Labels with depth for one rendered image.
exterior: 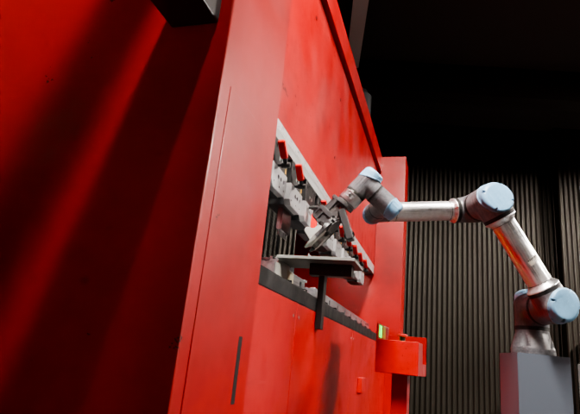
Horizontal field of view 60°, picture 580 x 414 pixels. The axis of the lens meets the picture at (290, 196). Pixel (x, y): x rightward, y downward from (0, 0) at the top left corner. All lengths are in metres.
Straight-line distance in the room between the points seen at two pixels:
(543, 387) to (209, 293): 1.52
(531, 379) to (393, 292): 2.00
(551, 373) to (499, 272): 3.88
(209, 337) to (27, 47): 0.58
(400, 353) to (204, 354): 1.38
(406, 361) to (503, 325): 3.84
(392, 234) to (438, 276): 1.80
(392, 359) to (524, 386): 0.45
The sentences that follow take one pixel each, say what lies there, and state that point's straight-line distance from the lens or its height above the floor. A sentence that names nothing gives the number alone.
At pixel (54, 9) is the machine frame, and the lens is 1.01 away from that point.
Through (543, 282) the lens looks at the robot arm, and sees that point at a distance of 1.97.
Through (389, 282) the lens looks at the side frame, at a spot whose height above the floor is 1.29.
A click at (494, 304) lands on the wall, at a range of 5.80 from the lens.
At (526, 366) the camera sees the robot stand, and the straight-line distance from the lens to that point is 2.02.
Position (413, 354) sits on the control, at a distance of 2.02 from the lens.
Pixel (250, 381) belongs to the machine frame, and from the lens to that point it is 1.19.
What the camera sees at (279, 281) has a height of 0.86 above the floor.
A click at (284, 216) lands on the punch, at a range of 1.80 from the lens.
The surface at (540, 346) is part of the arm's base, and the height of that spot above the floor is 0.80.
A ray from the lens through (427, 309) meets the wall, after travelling 5.61.
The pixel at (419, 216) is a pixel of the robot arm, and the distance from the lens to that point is 1.97.
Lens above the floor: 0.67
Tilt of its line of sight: 18 degrees up
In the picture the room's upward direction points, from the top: 6 degrees clockwise
